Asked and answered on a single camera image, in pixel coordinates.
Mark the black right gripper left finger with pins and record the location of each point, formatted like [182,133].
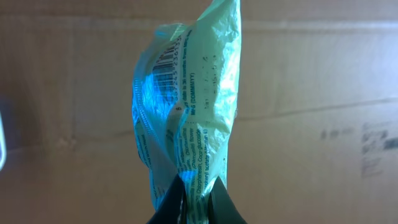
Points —
[172,210]

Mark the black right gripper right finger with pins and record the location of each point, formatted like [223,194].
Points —
[221,209]

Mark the teal snack packet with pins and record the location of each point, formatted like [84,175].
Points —
[184,103]

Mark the white barcode scanner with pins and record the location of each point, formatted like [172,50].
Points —
[3,155]

